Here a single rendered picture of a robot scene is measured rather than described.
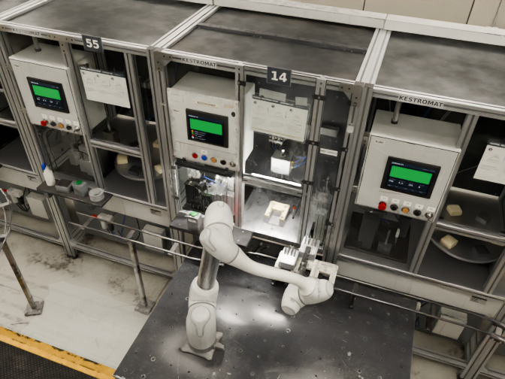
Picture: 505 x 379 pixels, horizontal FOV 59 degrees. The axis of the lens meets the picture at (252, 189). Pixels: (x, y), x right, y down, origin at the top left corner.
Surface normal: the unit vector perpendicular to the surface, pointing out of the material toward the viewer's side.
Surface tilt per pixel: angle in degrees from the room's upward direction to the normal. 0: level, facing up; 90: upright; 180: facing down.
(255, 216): 0
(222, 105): 90
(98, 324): 0
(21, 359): 0
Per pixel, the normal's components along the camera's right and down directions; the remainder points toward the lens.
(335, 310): 0.02, -0.77
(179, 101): -0.33, 0.60
